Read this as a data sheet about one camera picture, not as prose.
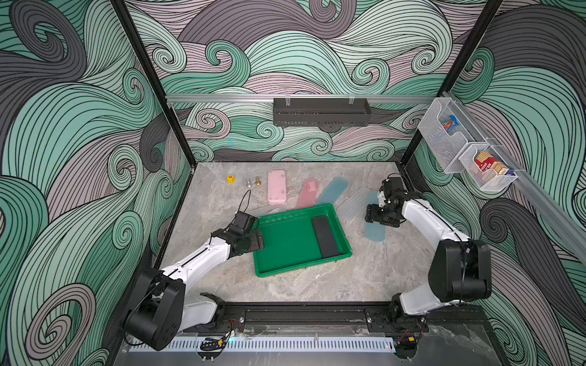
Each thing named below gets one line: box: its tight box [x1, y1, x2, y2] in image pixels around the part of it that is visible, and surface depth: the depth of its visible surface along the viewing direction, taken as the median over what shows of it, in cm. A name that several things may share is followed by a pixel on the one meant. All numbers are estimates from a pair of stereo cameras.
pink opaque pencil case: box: [267, 169, 287, 206], surface depth 109 cm
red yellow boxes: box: [474, 150, 509, 175], surface depth 67 cm
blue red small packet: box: [443, 114, 461, 134], surface depth 85 cm
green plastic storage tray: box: [252, 203, 353, 278], surface depth 94 cm
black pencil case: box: [312, 215, 340, 259], surface depth 94 cm
